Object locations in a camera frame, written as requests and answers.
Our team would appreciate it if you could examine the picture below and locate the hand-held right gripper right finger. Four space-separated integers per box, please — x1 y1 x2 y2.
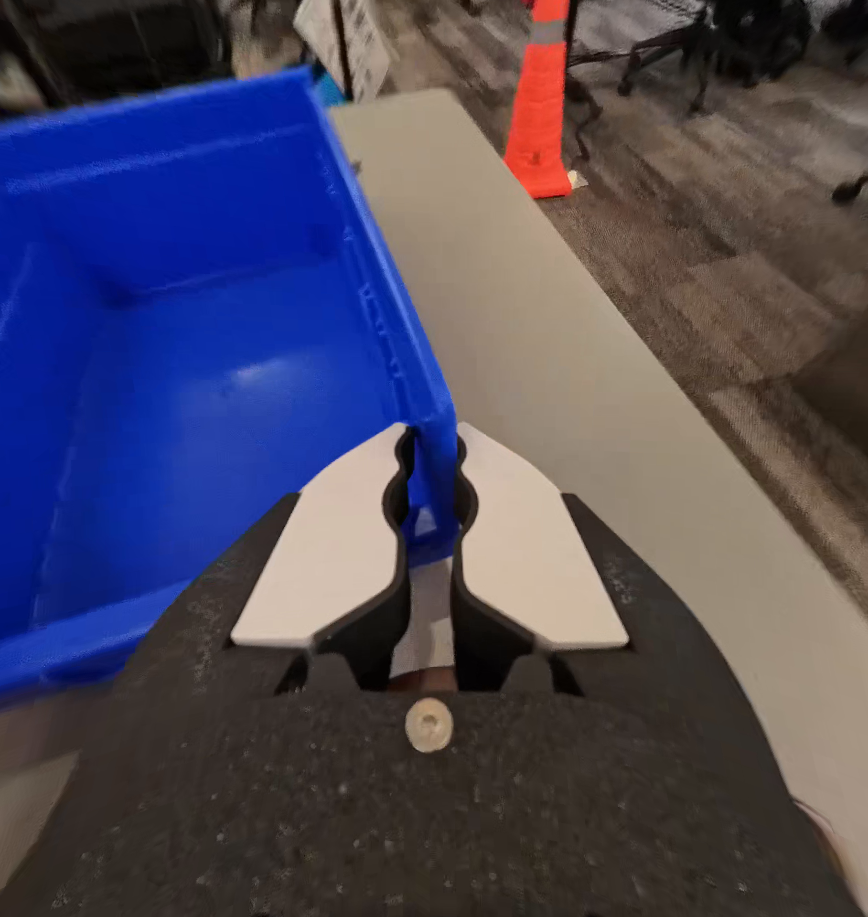
450 421 630 692

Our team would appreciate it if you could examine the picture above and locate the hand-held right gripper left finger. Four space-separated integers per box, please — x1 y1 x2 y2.
230 423 412 692

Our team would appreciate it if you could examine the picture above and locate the blue plastic bin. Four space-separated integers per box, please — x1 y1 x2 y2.
0 66 456 717

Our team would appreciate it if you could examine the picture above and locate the orange traffic cone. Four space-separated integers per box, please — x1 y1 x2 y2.
504 0 574 199

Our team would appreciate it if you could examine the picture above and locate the black tripod pole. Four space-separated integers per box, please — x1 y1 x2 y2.
332 0 354 101

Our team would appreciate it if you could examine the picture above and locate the white printed sheet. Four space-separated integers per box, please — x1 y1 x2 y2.
294 0 393 103

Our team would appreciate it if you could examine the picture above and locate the black office chair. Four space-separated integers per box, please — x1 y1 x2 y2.
0 0 234 108
616 0 814 116

